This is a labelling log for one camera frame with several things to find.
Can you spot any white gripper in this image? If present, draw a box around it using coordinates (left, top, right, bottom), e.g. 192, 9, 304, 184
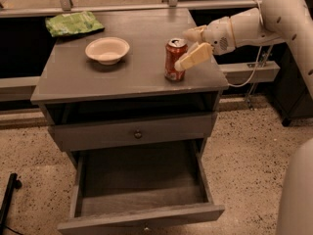
174, 17, 236, 71

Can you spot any red coke can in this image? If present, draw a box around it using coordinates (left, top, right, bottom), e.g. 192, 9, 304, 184
164, 38, 188, 81

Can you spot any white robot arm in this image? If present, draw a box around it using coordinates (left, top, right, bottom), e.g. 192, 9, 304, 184
174, 0, 313, 235

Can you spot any open grey middle drawer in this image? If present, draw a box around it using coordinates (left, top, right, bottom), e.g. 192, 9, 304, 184
58, 139, 224, 235

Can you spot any closed grey top drawer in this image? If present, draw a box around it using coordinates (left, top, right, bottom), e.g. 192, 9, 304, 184
49, 113, 217, 152

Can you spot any white bowl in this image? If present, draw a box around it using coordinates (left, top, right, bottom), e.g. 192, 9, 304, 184
85, 37, 130, 65

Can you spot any grey wooden cabinet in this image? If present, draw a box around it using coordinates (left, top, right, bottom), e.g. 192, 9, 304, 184
30, 7, 230, 168

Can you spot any dark cabinet at right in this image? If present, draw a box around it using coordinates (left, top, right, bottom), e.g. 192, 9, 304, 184
270, 43, 313, 126

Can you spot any green chip bag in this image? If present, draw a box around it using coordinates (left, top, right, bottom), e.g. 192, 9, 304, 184
45, 11, 105, 37

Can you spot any black pole on floor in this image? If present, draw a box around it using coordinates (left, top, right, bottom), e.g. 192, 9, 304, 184
0, 173, 22, 235

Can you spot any white cable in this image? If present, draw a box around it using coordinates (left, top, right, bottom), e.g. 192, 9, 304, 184
227, 0, 286, 89

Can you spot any metal railing frame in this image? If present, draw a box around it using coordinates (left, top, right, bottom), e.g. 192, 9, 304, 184
0, 0, 304, 111

